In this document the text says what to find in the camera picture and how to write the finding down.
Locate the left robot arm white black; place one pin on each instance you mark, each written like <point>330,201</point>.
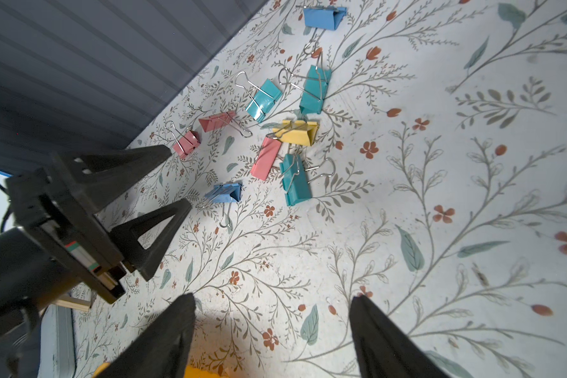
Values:
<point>16,305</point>

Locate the pink binder clip small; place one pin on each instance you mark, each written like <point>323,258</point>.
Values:
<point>218,121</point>

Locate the yellow binder clip middle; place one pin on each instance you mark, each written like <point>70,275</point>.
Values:
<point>301,133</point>

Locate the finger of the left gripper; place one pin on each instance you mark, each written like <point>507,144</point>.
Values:
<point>144,241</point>
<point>99,179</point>

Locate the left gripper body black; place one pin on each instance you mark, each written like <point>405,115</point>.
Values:
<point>70,244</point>

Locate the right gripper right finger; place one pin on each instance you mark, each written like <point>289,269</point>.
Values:
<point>382,349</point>

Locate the blue binder clip near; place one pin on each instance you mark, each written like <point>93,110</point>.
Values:
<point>224,194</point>

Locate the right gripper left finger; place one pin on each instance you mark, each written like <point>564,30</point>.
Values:
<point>163,349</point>

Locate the blue binder clip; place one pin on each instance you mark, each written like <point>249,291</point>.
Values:
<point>324,18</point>
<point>224,194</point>

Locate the wooden easel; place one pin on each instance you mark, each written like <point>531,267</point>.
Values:
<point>69,302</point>

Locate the teal binder clip large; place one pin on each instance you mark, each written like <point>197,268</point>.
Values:
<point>313,85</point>

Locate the blue binder clip far right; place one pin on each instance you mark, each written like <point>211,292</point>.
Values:
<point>324,18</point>

